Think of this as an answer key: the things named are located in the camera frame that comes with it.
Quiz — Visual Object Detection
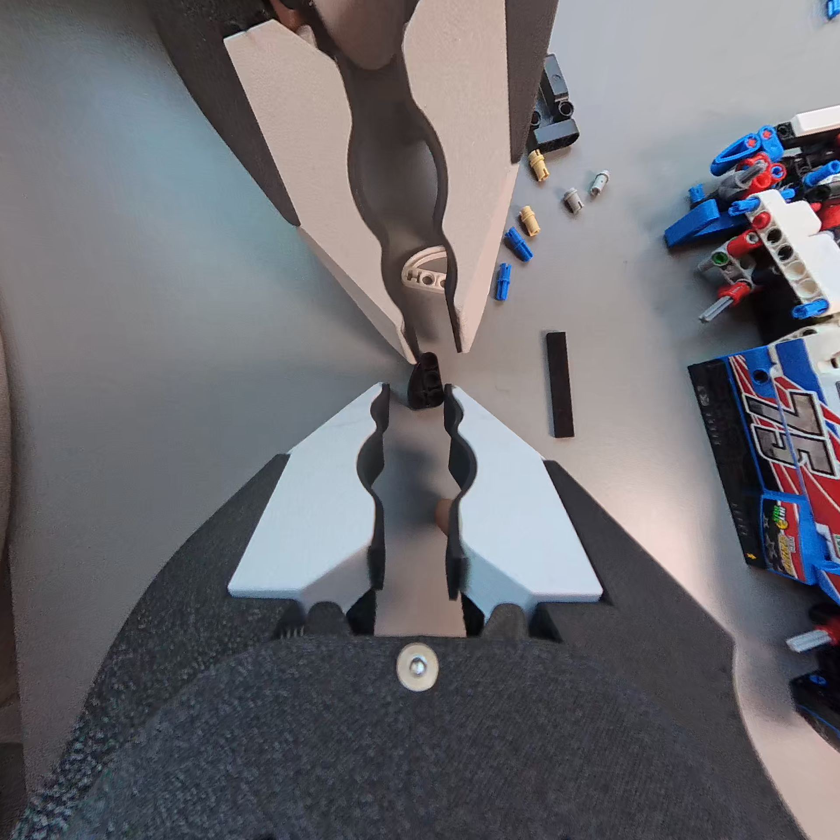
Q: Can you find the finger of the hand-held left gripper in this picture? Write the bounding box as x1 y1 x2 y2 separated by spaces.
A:
223 18 422 365
402 0 521 354

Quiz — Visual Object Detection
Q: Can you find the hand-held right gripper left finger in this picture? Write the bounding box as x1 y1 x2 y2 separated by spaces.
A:
227 382 393 621

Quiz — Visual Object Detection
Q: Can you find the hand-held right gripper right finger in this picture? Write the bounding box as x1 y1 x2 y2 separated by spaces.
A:
444 383 603 621

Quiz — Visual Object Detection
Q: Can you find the small black curved brick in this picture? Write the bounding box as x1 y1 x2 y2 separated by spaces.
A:
407 352 442 411

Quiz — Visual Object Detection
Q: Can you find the person's left hand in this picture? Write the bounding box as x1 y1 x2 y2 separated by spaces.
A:
272 0 317 46

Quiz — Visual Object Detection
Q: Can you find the dark flat long tile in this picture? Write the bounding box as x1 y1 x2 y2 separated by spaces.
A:
545 331 576 438

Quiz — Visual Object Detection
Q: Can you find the toy brick race car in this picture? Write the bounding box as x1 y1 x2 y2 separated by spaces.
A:
663 105 840 752

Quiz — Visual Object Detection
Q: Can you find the black rectangular frame brick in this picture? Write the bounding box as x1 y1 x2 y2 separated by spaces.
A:
529 54 582 149

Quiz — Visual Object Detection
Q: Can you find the white curved frame brick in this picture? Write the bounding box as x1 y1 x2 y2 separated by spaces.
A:
400 244 452 291

